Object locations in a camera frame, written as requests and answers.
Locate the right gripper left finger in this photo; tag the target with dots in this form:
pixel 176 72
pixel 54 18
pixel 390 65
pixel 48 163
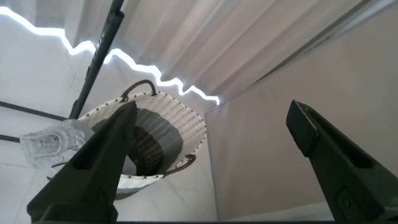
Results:
pixel 87 177

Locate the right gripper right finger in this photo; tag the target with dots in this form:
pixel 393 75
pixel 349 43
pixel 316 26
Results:
pixel 351 180

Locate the white laundry basket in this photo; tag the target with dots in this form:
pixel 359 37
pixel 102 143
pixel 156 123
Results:
pixel 174 109

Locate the black clothes rack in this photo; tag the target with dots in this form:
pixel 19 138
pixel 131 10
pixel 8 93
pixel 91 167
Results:
pixel 99 53

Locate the pale grey shorts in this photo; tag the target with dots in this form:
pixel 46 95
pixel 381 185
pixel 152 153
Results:
pixel 53 146

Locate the white curtain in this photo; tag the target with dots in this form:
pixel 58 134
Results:
pixel 202 37

